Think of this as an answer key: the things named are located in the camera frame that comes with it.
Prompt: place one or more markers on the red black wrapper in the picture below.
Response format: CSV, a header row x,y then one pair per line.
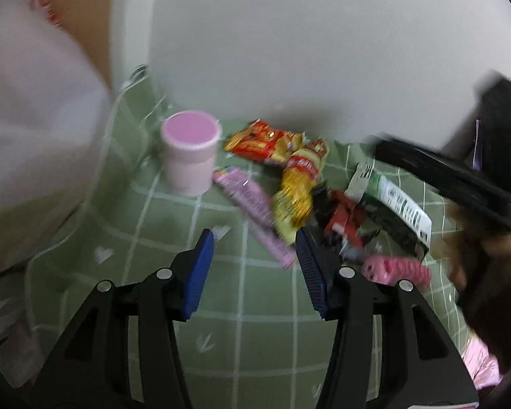
x,y
343,221

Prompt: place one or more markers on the pink floral blanket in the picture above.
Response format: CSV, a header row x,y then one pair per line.
x,y
479,362

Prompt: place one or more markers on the pink caterpillar toy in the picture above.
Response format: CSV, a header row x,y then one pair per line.
x,y
396,270

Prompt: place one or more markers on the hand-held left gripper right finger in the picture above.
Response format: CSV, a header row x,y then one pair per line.
x,y
311,272

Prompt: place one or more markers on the red yellow snack wrapper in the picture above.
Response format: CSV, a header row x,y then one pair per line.
x,y
255,142

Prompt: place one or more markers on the yellow wrapper with red label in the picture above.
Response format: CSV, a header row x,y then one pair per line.
x,y
298,187

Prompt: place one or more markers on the green checked tablecloth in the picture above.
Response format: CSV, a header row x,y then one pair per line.
x,y
247,306

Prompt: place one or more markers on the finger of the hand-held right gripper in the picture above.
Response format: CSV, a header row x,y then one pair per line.
x,y
451,179

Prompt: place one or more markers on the person's right hand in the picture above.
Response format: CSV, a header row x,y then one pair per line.
x,y
509,251

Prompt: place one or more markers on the pink cup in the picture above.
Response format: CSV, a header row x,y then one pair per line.
x,y
189,153

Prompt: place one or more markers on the white printed plastic bag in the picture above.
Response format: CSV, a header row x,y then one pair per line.
x,y
4,328

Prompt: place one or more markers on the green white snack wrapper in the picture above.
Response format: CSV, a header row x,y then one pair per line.
x,y
398,204

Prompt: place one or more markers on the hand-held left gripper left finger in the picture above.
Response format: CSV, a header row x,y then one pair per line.
x,y
200,272

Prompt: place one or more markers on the pink wrapper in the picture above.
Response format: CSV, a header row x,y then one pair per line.
x,y
251,200

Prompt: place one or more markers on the wooden shelf unit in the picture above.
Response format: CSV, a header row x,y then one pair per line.
x,y
89,17

